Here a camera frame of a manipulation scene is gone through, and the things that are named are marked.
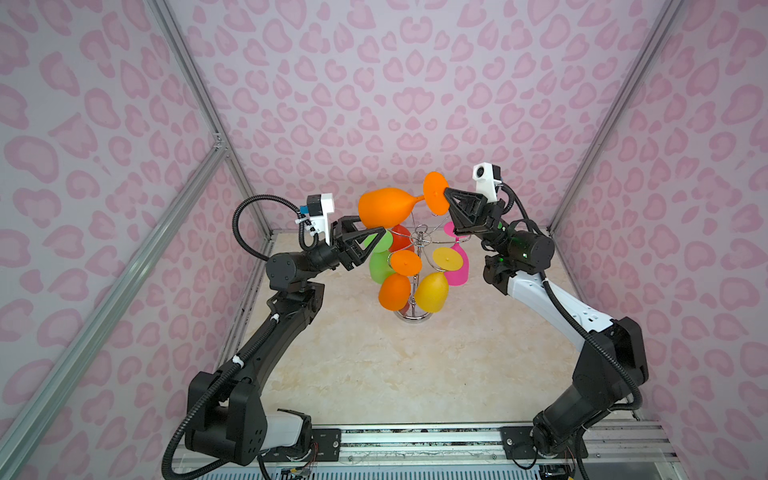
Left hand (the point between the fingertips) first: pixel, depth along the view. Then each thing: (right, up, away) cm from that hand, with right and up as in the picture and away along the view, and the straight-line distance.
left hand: (384, 227), depth 56 cm
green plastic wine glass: (-2, -7, +22) cm, 23 cm away
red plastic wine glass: (+4, -1, +30) cm, 30 cm away
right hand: (+11, +3, -5) cm, 13 cm away
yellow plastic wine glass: (+11, -14, +18) cm, 25 cm away
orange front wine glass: (+2, -14, +18) cm, 23 cm away
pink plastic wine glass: (+20, -11, +27) cm, 35 cm away
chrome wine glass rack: (+9, -1, +19) cm, 21 cm away
